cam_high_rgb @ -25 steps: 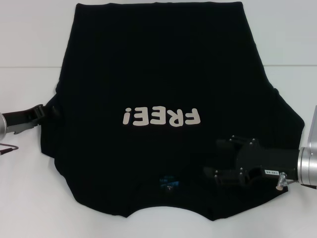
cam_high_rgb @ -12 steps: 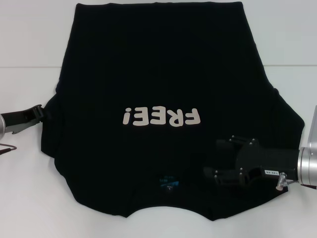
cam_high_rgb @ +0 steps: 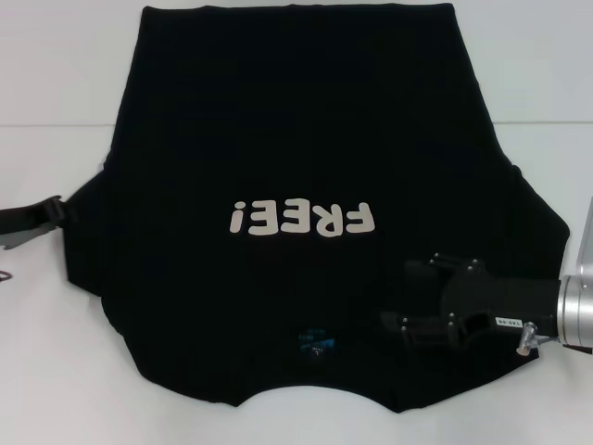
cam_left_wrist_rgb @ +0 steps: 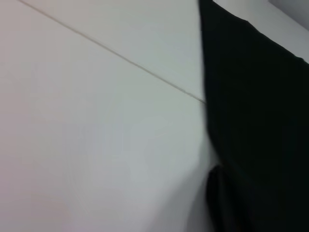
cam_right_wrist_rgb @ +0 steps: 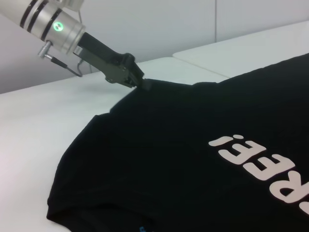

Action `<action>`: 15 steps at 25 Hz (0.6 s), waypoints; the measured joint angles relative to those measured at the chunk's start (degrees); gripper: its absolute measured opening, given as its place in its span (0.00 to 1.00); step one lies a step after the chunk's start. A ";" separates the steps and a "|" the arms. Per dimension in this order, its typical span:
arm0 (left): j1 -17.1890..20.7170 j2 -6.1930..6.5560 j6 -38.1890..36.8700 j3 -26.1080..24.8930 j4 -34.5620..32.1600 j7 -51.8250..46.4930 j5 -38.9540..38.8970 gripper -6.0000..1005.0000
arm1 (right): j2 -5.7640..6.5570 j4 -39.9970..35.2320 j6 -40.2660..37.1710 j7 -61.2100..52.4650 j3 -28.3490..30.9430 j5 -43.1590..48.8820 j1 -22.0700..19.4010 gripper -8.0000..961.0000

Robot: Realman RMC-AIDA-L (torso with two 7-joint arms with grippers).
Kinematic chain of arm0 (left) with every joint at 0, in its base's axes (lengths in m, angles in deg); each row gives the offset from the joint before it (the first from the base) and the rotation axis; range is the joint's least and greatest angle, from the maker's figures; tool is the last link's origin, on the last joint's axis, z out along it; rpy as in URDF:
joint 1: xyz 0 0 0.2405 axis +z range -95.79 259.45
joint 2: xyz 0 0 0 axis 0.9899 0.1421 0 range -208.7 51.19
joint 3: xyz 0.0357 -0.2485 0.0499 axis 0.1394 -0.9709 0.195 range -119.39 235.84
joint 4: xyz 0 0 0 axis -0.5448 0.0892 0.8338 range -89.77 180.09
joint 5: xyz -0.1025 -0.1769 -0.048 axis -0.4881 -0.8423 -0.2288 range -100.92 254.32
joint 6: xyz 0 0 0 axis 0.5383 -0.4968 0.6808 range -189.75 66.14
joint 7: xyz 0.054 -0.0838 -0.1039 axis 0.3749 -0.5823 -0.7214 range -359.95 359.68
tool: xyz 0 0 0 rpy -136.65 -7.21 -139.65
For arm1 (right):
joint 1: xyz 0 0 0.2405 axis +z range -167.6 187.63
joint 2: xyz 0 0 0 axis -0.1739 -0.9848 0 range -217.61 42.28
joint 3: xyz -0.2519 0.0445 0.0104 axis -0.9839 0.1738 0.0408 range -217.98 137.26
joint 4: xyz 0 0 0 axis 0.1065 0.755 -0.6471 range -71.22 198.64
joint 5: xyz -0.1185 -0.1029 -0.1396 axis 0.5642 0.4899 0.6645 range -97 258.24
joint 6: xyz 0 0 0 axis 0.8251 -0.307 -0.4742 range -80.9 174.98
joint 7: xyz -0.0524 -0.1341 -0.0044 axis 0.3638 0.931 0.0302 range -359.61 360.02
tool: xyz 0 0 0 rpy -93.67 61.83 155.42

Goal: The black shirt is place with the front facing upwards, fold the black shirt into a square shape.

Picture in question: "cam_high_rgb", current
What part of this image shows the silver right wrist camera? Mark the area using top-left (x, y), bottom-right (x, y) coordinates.
top-left (576, 197), bottom-right (593, 279)

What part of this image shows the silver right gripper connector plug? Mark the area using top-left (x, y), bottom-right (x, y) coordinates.
top-left (515, 323), bottom-right (541, 357)

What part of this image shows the dark red right gripper cable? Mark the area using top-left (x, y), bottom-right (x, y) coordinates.
top-left (536, 334), bottom-right (593, 355)

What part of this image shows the black shirt with FREE print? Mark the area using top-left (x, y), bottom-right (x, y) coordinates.
top-left (64, 3), bottom-right (572, 416)

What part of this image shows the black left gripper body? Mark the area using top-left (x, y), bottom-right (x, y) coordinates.
top-left (0, 199), bottom-right (64, 252)

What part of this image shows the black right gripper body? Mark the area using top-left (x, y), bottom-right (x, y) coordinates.
top-left (442, 263), bottom-right (561, 348)

